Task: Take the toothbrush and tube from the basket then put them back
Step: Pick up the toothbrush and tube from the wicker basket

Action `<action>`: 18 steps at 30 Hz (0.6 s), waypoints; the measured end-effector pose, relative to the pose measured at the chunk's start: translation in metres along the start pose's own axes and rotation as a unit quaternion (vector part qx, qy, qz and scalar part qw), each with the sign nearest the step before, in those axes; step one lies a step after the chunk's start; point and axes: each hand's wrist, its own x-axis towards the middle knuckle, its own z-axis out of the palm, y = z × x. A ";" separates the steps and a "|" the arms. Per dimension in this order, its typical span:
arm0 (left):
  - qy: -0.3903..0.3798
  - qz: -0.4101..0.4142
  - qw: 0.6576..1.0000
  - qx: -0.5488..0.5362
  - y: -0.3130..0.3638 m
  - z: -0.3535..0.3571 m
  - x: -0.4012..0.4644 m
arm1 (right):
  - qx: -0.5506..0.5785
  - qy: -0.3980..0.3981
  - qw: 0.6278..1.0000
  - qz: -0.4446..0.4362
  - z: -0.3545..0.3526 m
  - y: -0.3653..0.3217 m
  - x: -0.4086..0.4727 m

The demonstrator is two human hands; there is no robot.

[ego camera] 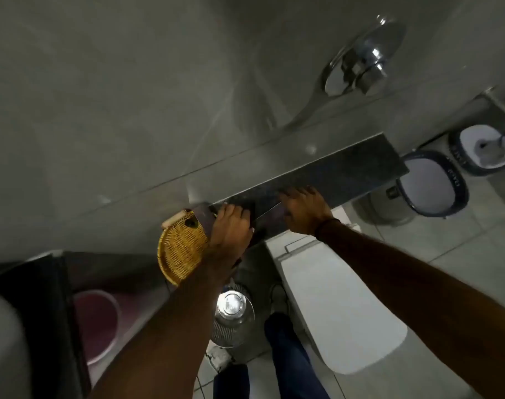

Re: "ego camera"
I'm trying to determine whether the person's leg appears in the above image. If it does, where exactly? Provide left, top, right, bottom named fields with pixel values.
left=213, top=363, right=251, bottom=399
left=264, top=313, right=330, bottom=399

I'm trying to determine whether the person's shoe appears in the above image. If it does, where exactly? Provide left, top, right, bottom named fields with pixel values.
left=206, top=344, right=233, bottom=373
left=269, top=283, right=291, bottom=316

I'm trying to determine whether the grey plastic dipper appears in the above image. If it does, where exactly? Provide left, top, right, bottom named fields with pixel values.
left=474, top=135, right=505, bottom=167

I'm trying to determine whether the person's left hand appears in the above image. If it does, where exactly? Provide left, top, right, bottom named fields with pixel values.
left=206, top=203, right=256, bottom=267

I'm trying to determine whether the person's right shoe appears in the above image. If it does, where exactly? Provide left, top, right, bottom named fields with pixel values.
left=269, top=283, right=291, bottom=316

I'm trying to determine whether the person's right hand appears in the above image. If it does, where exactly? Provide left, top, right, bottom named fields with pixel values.
left=279, top=186, right=335, bottom=237

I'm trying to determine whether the person's right leg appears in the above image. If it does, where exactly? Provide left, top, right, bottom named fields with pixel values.
left=264, top=313, right=330, bottom=399

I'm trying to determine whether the person's left shoe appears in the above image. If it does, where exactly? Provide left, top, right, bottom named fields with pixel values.
left=206, top=344, right=233, bottom=373

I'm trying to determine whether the pink plastic bucket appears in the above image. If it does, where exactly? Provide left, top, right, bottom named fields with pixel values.
left=73, top=289, right=123, bottom=366

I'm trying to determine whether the person's left leg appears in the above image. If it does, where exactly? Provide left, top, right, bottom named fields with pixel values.
left=213, top=363, right=251, bottom=399

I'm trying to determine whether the person's left forearm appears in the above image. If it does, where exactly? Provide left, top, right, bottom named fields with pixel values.
left=88, top=250, right=243, bottom=399

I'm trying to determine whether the dark granite wall shelf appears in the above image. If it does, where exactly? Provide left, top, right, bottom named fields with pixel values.
left=192, top=134, right=410, bottom=245

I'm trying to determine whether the person's right forearm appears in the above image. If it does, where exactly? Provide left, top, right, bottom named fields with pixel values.
left=317, top=222, right=505, bottom=399

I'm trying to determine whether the grey bucket with blue rim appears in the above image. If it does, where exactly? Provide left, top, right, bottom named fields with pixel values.
left=363, top=150, right=470, bottom=227

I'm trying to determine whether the white sink basin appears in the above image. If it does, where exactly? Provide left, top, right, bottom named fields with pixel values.
left=0, top=288, right=33, bottom=399

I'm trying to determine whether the dark vanity counter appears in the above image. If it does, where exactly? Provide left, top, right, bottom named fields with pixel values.
left=0, top=251, right=92, bottom=399

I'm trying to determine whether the black wristband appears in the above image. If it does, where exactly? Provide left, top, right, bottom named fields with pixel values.
left=314, top=218, right=341, bottom=241

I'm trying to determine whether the silver pedal bin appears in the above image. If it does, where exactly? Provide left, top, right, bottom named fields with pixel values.
left=210, top=282, right=256, bottom=349

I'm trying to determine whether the white toilet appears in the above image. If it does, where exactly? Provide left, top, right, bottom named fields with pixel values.
left=264, top=205, right=409, bottom=375

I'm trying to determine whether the yellow wicker basket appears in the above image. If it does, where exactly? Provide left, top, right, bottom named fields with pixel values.
left=157, top=209, right=213, bottom=287

